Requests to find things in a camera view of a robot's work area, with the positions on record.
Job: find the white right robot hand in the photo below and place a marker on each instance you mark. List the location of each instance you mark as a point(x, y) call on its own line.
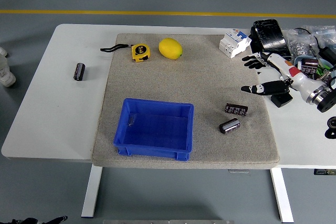
point(296, 77)

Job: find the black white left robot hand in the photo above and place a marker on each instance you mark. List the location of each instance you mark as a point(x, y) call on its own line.
point(55, 219)

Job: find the blue plastic box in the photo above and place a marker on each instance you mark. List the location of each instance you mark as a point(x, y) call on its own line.
point(155, 153)

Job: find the light blue bowl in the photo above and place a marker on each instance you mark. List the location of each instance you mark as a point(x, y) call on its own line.
point(299, 60)

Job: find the green plastic pieces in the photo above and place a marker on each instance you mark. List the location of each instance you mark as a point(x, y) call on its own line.
point(320, 70)

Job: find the small black adapter block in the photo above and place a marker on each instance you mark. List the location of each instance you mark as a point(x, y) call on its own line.
point(281, 100)

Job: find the clear bag of metal screws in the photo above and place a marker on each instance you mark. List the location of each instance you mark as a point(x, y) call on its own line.
point(300, 43)

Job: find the black power adapter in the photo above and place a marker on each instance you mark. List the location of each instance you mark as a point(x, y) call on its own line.
point(329, 54)

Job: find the white table leg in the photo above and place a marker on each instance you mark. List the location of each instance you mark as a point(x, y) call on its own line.
point(90, 195)
point(284, 208)

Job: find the black wrapped pack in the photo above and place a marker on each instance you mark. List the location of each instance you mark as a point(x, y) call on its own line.
point(270, 35)

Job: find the clear plastic bag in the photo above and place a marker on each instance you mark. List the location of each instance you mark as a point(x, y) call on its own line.
point(324, 31)

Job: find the white circuit breaker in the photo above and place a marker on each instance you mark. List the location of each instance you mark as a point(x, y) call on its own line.
point(233, 44)

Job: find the table control panel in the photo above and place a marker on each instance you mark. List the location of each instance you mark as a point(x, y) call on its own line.
point(324, 171)

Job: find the yellow lemon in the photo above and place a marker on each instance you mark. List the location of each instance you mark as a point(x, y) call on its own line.
point(170, 48)

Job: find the person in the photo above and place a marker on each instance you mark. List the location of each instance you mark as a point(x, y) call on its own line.
point(6, 77)

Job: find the grey-brown mat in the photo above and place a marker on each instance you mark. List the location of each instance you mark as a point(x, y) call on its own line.
point(123, 77)

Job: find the grey bracket under table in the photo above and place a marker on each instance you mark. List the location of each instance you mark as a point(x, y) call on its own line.
point(238, 170)

